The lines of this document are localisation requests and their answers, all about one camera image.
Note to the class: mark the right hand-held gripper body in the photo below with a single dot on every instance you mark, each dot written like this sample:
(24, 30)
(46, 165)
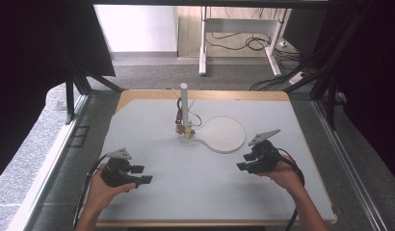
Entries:
(266, 157)

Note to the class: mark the dark curtain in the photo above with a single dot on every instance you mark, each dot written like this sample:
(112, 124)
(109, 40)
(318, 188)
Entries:
(25, 64)
(375, 80)

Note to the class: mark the white key stand with pole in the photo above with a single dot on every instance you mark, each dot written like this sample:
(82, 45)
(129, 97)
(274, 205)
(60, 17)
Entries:
(223, 133)

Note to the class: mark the black metal stand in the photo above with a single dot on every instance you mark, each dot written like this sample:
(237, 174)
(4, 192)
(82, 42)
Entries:
(330, 102)
(69, 102)

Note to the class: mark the white power strip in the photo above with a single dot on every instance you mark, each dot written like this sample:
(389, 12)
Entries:
(297, 78)

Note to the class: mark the person's right hand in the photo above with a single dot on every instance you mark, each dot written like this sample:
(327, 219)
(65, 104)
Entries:
(282, 174)

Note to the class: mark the aluminium rail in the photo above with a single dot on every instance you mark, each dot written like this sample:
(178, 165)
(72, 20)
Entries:
(346, 166)
(41, 179)

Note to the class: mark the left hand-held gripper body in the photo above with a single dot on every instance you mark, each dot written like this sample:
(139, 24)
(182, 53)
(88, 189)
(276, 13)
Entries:
(117, 174)

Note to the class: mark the light grey table mat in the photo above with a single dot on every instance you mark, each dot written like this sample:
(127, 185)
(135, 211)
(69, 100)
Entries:
(192, 199)

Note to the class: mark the white cabinet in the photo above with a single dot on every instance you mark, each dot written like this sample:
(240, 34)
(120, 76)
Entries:
(137, 29)

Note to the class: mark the person's left hand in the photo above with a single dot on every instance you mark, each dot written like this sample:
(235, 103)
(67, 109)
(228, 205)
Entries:
(100, 192)

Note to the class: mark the white desk frame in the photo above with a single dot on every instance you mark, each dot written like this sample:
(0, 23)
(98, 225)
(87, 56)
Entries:
(240, 25)

